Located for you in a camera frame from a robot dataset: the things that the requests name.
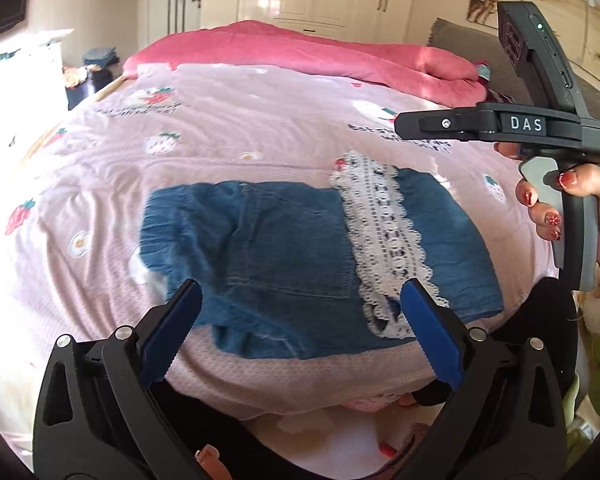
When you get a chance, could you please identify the person's foot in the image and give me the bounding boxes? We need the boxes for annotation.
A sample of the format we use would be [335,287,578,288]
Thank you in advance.
[194,444,233,480]

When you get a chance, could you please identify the dark bedside stool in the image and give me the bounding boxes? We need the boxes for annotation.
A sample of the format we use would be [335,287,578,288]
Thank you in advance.
[67,67,115,111]

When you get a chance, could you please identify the grey padded headboard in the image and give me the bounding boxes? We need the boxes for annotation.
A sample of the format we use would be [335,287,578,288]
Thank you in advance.
[425,17,600,126]

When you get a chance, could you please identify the white dresser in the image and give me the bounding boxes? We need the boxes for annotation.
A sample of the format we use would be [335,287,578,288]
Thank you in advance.
[0,27,76,111]

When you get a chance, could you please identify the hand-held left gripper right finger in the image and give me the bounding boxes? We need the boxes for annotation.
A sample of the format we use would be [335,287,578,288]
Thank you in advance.
[400,278,567,480]

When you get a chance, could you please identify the pink strawberry print bed sheet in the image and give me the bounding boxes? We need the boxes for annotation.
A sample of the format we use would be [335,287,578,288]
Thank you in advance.
[0,62,581,423]

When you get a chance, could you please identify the pink quilt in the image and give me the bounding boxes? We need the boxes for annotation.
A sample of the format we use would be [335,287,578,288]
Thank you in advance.
[122,20,488,108]

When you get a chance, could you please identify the floral wall painting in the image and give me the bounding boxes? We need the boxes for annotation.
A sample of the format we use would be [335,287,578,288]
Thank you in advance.
[470,0,600,91]

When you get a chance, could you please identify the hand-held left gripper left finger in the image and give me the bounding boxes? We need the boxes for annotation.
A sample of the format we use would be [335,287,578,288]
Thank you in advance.
[31,279,204,480]

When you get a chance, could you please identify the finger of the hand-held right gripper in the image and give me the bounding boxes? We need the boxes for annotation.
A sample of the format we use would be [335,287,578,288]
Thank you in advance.
[395,101,501,142]

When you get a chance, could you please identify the blue denim pants with lace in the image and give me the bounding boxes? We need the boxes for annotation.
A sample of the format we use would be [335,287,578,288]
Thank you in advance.
[130,165,506,361]

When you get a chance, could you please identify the striped pillow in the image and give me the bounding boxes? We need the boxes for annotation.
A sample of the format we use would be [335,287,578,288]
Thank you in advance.
[485,87,520,107]

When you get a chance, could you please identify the stack of folded clothes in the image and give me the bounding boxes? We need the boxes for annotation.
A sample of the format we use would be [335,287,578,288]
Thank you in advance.
[82,47,119,68]

